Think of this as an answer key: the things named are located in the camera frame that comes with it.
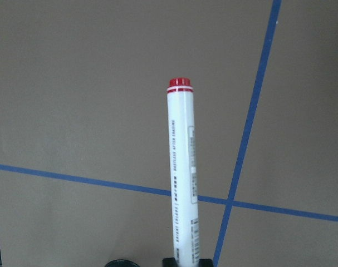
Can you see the red capped white marker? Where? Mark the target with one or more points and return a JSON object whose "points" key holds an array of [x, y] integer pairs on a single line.
{"points": [[183, 172]]}

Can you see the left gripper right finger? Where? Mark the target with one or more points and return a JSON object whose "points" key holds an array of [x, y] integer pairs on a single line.
{"points": [[205, 263]]}

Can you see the far black mesh pen cup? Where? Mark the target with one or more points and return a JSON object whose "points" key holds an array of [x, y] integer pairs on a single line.
{"points": [[121, 263]]}

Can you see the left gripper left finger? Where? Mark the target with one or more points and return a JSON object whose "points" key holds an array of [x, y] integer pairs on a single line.
{"points": [[169, 262]]}

